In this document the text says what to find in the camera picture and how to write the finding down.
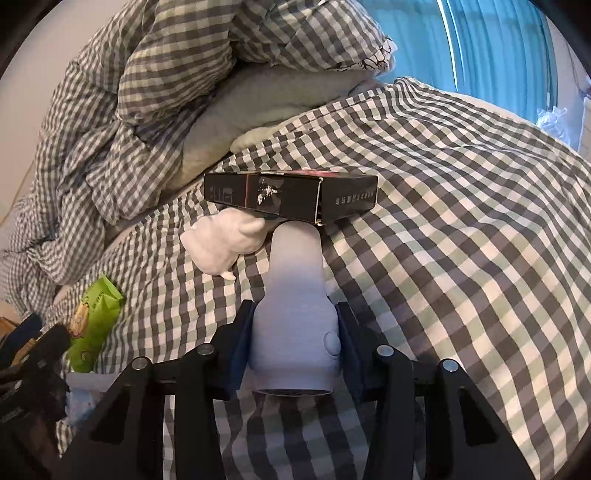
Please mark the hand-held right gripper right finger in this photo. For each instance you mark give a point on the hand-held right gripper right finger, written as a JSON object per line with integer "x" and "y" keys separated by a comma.
{"x": 350, "y": 353}

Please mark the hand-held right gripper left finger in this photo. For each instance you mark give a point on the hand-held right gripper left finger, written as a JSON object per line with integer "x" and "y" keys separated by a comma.
{"x": 238, "y": 344}

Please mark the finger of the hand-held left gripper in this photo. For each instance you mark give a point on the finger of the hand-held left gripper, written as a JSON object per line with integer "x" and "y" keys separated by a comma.
{"x": 46, "y": 344}

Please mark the pale lavender plastic bottle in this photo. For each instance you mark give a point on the pale lavender plastic bottle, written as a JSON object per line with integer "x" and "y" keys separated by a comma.
{"x": 291, "y": 318}

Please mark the green snack packet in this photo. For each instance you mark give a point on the green snack packet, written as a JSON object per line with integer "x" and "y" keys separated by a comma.
{"x": 94, "y": 318}

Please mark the white plush toy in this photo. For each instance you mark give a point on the white plush toy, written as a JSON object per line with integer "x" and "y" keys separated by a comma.
{"x": 221, "y": 242}

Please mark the black cardboard box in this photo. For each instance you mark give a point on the black cardboard box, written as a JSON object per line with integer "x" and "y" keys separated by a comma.
{"x": 286, "y": 194}

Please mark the grey checked bed sheet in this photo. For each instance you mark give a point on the grey checked bed sheet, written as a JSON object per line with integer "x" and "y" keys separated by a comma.
{"x": 438, "y": 221}

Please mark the grey pillow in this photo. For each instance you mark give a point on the grey pillow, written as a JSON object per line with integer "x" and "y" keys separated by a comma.
{"x": 240, "y": 110}

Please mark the grey checked duvet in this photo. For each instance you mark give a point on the grey checked duvet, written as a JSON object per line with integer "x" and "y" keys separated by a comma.
{"x": 152, "y": 83}

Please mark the white cloth with dark print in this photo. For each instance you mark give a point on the white cloth with dark print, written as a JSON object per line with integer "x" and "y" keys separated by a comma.
{"x": 383, "y": 57}

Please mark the clear plastic bag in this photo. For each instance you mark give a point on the clear plastic bag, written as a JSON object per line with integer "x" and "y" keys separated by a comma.
{"x": 551, "y": 122}

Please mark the blue curtain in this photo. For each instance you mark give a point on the blue curtain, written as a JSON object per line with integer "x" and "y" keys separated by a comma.
{"x": 461, "y": 46}

